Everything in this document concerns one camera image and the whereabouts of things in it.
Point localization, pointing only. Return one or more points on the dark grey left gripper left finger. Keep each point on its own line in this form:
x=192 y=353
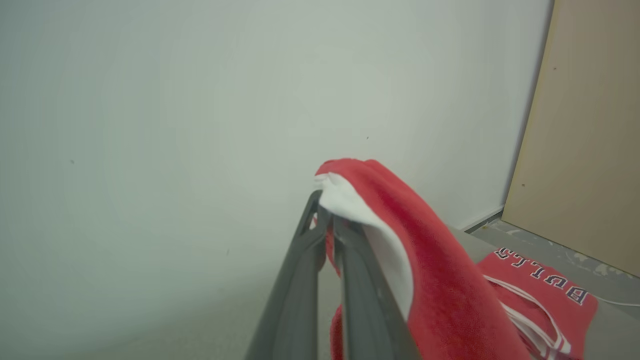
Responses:
x=292 y=310

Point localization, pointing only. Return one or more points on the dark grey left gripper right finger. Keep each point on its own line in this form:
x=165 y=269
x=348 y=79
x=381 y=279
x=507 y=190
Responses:
x=367 y=315

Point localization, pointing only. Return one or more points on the red shorts with white lining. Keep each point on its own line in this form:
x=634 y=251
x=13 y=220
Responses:
x=445 y=290

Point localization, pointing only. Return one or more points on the beige wooden board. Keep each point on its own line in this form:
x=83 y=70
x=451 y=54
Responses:
x=585 y=150

